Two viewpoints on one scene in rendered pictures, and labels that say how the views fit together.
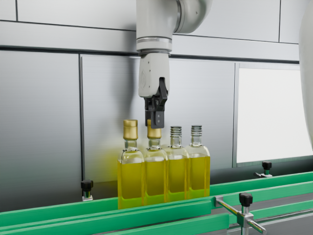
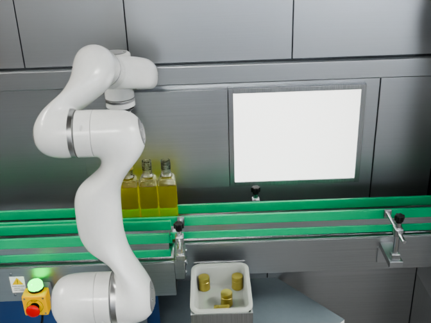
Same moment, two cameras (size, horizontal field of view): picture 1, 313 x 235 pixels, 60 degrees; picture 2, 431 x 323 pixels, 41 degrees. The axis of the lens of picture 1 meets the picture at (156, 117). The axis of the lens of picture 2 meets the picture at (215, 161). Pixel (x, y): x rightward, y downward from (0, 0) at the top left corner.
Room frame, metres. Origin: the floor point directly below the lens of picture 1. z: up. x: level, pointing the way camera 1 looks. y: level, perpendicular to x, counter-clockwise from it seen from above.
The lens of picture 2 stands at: (-0.74, -0.77, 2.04)
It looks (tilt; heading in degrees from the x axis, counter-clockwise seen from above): 25 degrees down; 20
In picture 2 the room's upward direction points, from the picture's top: 2 degrees counter-clockwise
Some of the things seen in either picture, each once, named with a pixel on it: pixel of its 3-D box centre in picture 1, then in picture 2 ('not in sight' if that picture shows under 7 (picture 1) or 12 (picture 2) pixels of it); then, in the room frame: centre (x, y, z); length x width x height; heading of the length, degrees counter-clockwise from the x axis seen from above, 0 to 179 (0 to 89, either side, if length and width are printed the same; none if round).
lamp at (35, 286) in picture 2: not in sight; (35, 284); (0.38, 0.20, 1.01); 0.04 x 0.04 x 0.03
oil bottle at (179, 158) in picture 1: (175, 186); (150, 205); (0.67, -0.05, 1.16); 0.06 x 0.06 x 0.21; 20
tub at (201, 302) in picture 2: not in sight; (220, 297); (0.53, -0.32, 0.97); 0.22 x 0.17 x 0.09; 20
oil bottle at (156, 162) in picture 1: (154, 190); (131, 206); (0.65, 0.01, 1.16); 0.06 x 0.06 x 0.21; 20
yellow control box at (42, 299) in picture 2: not in sight; (38, 299); (0.38, 0.20, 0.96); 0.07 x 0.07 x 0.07; 20
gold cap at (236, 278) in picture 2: not in sight; (237, 281); (0.62, -0.35, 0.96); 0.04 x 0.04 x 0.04
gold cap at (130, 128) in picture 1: (130, 129); not in sight; (0.63, 0.06, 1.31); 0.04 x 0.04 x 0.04
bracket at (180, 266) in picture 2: not in sight; (181, 260); (0.60, -0.17, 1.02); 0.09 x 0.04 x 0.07; 20
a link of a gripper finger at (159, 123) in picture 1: (159, 114); not in sight; (0.62, -0.01, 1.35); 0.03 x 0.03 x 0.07; 20
